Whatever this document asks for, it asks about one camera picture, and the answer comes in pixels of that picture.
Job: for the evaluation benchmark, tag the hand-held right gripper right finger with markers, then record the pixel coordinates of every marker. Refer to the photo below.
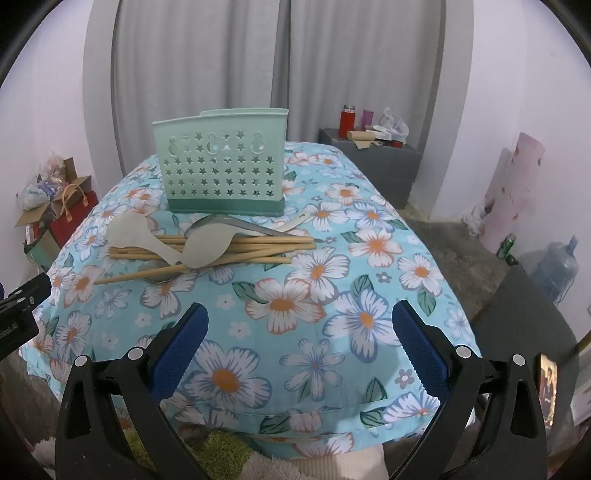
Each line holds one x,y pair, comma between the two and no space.
422,355

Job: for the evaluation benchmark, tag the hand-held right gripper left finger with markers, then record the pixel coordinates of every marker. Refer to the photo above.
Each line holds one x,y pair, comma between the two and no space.
182,350

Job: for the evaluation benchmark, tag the white plastic spoon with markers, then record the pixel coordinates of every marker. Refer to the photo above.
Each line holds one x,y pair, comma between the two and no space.
205,251
127,230

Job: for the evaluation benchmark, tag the bunch of wooden chopsticks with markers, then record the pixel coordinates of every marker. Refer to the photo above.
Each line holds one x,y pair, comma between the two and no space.
258,249

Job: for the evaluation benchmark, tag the green perforated utensil holder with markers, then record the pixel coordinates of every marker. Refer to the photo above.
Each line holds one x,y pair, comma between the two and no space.
221,175

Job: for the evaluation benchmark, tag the green paper bag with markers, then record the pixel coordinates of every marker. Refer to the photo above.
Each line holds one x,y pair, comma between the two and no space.
41,249

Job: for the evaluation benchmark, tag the brown cardboard box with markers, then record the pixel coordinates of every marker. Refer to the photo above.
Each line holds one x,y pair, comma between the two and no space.
32,219

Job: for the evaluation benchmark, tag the green shaggy rug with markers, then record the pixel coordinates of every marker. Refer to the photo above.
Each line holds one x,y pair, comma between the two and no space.
207,450

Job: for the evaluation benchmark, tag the blue floral blanket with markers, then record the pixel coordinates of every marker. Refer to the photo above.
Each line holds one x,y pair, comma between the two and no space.
323,295

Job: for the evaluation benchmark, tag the red gift bag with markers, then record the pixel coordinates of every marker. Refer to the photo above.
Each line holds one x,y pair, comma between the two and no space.
74,214

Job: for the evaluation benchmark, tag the blue white plastic bag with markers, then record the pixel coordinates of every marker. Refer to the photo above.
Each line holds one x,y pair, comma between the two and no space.
34,196

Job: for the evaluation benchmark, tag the green can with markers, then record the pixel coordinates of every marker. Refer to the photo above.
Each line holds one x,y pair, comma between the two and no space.
506,247

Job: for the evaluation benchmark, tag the crumpled white bag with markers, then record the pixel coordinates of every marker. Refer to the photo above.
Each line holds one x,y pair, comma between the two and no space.
473,221

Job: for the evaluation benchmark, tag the blue water jug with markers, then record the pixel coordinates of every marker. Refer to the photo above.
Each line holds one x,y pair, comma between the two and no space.
554,272

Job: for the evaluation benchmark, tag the pink rolled paper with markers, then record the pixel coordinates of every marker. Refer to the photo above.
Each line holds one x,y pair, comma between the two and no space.
510,198

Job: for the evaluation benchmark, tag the grey cabinet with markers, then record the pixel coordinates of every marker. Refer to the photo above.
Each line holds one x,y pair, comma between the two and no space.
383,170

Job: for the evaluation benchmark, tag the brown paper roll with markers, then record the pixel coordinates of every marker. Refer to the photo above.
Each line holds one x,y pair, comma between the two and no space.
362,137

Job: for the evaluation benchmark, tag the purple cup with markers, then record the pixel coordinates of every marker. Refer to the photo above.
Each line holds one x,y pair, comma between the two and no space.
367,120

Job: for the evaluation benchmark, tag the red thermos bottle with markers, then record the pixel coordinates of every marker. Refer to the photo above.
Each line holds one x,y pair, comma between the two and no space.
347,122

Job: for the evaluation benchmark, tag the grey curtain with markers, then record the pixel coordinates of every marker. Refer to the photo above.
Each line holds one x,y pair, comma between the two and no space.
198,55
360,55

